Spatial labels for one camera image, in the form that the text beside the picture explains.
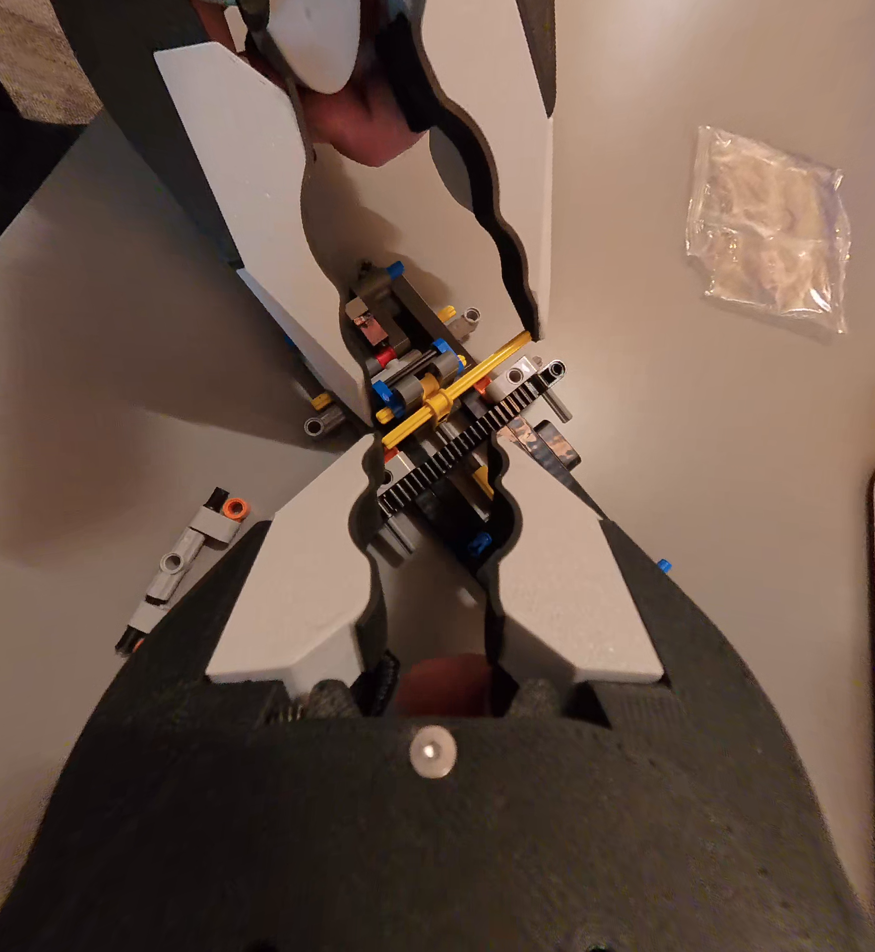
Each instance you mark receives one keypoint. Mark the clear plastic bag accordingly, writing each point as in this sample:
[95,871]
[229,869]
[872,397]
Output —
[772,223]

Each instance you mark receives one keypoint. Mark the person's left hand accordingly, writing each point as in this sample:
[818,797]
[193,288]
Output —
[359,130]

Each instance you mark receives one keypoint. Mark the multicoloured lego assembly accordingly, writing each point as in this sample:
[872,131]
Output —
[437,405]

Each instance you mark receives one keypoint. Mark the grey textured fabric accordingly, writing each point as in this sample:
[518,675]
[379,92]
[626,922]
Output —
[28,59]

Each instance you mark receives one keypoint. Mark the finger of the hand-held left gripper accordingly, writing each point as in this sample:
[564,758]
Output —
[251,186]
[504,149]

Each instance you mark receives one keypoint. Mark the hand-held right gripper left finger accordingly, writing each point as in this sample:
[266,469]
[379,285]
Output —
[303,587]

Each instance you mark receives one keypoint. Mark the small grey orange lego subassembly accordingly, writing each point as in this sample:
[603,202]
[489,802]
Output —
[177,565]

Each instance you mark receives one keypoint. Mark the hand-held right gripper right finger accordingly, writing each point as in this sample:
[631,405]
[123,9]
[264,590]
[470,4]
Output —
[564,602]

